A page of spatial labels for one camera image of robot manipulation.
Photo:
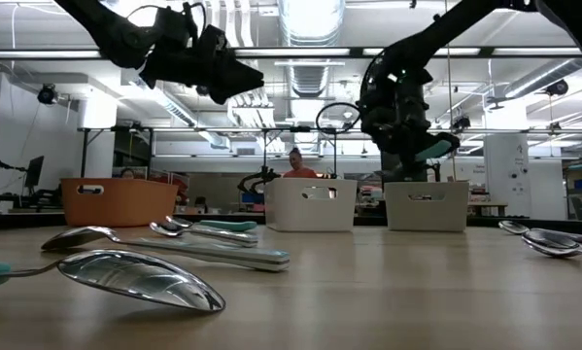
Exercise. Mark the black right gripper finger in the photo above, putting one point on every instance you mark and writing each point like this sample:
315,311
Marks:
443,136
405,158

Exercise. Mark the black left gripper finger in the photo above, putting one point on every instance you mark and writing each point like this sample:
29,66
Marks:
239,72
242,86

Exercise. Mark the teal white patterned spoon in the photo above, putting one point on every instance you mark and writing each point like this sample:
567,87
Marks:
222,236
222,255

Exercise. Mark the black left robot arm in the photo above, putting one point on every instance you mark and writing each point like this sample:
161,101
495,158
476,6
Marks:
106,34

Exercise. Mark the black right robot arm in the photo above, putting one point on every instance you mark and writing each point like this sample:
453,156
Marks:
441,29

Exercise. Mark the gray plastic bin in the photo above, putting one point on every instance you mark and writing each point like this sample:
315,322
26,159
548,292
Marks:
426,214

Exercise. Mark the wooden background table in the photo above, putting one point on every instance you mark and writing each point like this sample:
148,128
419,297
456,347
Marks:
487,204

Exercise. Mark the white pillar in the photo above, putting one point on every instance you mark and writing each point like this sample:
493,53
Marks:
506,194

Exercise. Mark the black overhead beam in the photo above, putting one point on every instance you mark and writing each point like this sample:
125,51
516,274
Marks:
487,52

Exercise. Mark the person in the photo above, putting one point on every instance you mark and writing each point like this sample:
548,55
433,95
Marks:
300,171
127,173

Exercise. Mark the white plastic bin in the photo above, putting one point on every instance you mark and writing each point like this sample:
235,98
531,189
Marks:
290,214

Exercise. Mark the orange plastic bin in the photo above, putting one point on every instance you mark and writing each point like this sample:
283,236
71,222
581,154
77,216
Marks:
118,206

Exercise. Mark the small black monitor on stand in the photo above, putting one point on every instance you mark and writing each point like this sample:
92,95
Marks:
34,170

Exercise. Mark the hanging black camera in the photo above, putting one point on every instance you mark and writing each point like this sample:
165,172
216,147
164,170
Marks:
557,87
460,124
46,93

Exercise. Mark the silver ceiling duct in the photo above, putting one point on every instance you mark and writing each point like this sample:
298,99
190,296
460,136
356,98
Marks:
310,78

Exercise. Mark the black background truss frame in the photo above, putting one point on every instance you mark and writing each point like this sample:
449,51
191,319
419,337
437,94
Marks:
300,129

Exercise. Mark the black aluminium table frame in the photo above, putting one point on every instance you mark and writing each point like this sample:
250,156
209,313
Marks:
213,217

